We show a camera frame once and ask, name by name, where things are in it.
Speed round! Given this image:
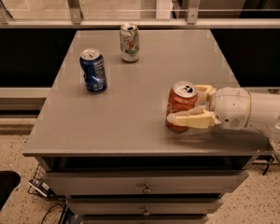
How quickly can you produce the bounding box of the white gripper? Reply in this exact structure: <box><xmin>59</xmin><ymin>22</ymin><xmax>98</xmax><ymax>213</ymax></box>
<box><xmin>167</xmin><ymin>85</ymin><xmax>251</xmax><ymax>130</ymax></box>

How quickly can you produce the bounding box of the red Coca-Cola can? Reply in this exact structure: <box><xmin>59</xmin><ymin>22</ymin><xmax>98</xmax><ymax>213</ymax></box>
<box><xmin>164</xmin><ymin>80</ymin><xmax>199</xmax><ymax>133</ymax></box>

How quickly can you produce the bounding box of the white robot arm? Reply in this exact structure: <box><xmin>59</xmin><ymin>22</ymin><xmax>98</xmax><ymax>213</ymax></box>
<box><xmin>166</xmin><ymin>81</ymin><xmax>280</xmax><ymax>141</ymax></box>

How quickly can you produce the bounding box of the white green soda can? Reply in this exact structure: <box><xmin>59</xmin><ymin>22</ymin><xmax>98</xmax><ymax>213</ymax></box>
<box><xmin>119</xmin><ymin>23</ymin><xmax>140</xmax><ymax>63</ymax></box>

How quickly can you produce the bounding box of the blue Pepsi can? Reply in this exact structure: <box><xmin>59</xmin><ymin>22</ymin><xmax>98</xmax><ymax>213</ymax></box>
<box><xmin>79</xmin><ymin>49</ymin><xmax>107</xmax><ymax>93</ymax></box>

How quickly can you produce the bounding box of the grey drawer cabinet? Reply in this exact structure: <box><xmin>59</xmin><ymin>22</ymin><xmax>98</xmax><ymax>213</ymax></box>
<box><xmin>21</xmin><ymin>29</ymin><xmax>275</xmax><ymax>224</ymax></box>

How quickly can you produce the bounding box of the top grey drawer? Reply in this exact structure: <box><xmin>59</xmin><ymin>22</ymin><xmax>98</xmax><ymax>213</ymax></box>
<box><xmin>43</xmin><ymin>171</ymin><xmax>248</xmax><ymax>196</ymax></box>

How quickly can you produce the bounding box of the grey drawer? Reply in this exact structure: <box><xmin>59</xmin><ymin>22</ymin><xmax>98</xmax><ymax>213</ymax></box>
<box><xmin>67</xmin><ymin>198</ymin><xmax>222</xmax><ymax>216</ymax></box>
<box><xmin>43</xmin><ymin>171</ymin><xmax>248</xmax><ymax>196</ymax></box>
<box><xmin>82</xmin><ymin>215</ymin><xmax>208</xmax><ymax>224</ymax></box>

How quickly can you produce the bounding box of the middle grey drawer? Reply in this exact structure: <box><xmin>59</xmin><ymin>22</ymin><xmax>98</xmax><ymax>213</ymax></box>
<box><xmin>67</xmin><ymin>198</ymin><xmax>222</xmax><ymax>216</ymax></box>

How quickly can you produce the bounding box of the bottom grey drawer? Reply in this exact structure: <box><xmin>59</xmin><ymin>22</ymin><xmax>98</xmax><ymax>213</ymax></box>
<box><xmin>82</xmin><ymin>215</ymin><xmax>208</xmax><ymax>224</ymax></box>

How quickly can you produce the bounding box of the metal glass railing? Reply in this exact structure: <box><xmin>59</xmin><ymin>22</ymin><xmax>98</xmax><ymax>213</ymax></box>
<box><xmin>0</xmin><ymin>0</ymin><xmax>280</xmax><ymax>28</ymax></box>

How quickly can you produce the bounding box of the black floor cable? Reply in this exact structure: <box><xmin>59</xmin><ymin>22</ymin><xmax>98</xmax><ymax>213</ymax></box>
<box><xmin>40</xmin><ymin>203</ymin><xmax>73</xmax><ymax>224</ymax></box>

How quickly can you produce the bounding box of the wire basket with items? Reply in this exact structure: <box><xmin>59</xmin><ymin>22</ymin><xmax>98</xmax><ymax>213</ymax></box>
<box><xmin>28</xmin><ymin>165</ymin><xmax>54</xmax><ymax>199</ymax></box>

